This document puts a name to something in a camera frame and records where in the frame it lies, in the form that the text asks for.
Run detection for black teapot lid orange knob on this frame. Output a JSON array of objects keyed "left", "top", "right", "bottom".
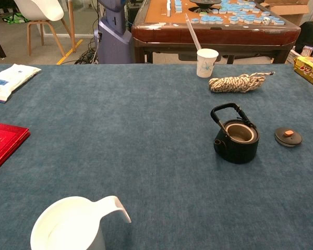
[{"left": 274, "top": 127, "right": 303, "bottom": 148}]

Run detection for purple robot base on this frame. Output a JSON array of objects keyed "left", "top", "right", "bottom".
[{"left": 93, "top": 0, "right": 133, "bottom": 65}]

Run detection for black cast iron teapot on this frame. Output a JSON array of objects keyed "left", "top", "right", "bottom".
[{"left": 210, "top": 103, "right": 260, "bottom": 165}]

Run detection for blue table cloth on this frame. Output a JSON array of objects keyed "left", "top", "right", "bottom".
[{"left": 0, "top": 64, "right": 313, "bottom": 250}]

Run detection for white paper cup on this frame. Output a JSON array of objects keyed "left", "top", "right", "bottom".
[{"left": 196, "top": 48, "right": 220, "bottom": 78}]

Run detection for clear plastic straw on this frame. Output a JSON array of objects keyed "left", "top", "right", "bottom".
[{"left": 185, "top": 13, "right": 202, "bottom": 51}]

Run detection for brown mahjong table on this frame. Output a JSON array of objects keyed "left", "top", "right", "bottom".
[{"left": 131, "top": 0, "right": 302, "bottom": 65}]

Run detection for black mahjong table centre dome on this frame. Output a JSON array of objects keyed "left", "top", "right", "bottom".
[{"left": 189, "top": 0, "right": 222, "bottom": 14}]

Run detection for white plastic jug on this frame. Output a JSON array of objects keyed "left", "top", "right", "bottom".
[{"left": 30, "top": 195, "right": 133, "bottom": 250}]

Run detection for red hardcover book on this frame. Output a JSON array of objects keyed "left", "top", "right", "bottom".
[{"left": 0, "top": 121, "right": 31, "bottom": 178}]

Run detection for white wet wipes packet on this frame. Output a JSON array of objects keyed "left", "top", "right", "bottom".
[{"left": 0, "top": 63, "right": 42, "bottom": 104}]

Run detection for yellow snack package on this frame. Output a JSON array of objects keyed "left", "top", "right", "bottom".
[{"left": 293, "top": 56, "right": 313, "bottom": 91}]

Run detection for white chair wooden legs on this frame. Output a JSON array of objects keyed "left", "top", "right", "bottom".
[{"left": 13, "top": 0, "right": 74, "bottom": 57}]

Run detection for cardboard box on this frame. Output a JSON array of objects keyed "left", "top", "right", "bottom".
[{"left": 259, "top": 0, "right": 310, "bottom": 27}]

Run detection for green bag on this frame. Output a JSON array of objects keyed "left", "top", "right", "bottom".
[{"left": 2, "top": 12, "right": 29, "bottom": 24}]

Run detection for black and white rope bundle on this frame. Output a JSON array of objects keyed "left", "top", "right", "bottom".
[{"left": 208, "top": 71, "right": 276, "bottom": 94}]

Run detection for black floor cables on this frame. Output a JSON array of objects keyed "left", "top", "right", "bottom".
[{"left": 74, "top": 39, "right": 100, "bottom": 65}]

